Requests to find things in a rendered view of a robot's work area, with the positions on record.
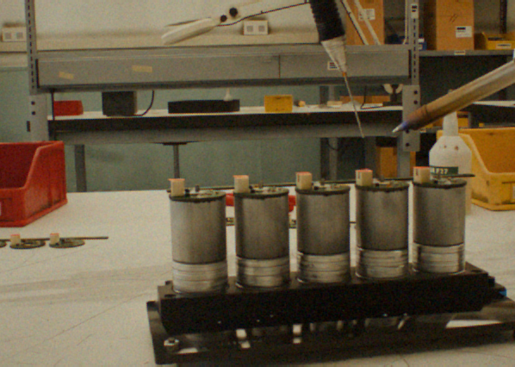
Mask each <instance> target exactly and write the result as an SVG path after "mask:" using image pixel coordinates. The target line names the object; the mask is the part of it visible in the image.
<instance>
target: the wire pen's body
mask: <svg viewBox="0 0 515 367"><path fill-rule="evenodd" d="M335 1H336V0H308V3H309V4H310V9H312V10H311V11H312V13H313V18H314V22H315V23H316V25H315V26H316V28H317V31H318V33H319V37H320V41H326V40H331V39H333V38H336V37H339V36H341V35H343V34H346V33H345V30H344V25H343V22H342V19H341V16H339V15H340V13H339V11H338V8H337V3H335Z"/></svg>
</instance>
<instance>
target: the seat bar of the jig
mask: <svg viewBox="0 0 515 367"><path fill-rule="evenodd" d="M290 277H291V280H290V281H291V284H290V285H288V286H285V287H282V288H279V289H244V288H240V287H238V286H236V284H235V283H236V281H235V275H233V276H229V289H226V290H224V291H221V292H218V293H214V294H208V295H185V294H180V293H177V292H175V291H173V284H172V280H167V281H164V285H163V286H158V311H159V314H160V319H161V322H169V321H180V320H199V319H209V318H220V317H230V316H240V315H250V314H268V313H279V312H289V311H300V310H309V309H320V308H339V307H349V306H360V305H370V304H380V303H390V302H409V301H418V300H429V299H439V298H449V297H459V296H469V295H487V294H488V271H484V270H483V269H480V268H479V267H476V266H474V265H472V264H471V263H469V262H466V261H465V266H464V272H463V273H460V274H455V275H443V276H442V275H428V274H423V273H419V272H417V271H413V270H412V262H409V276H408V277H403V278H400V279H394V280H375V279H368V278H363V277H359V276H357V275H356V267H351V280H350V281H348V282H345V283H339V284H329V285H318V284H309V283H303V282H300V281H298V280H297V271H291V272H290Z"/></svg>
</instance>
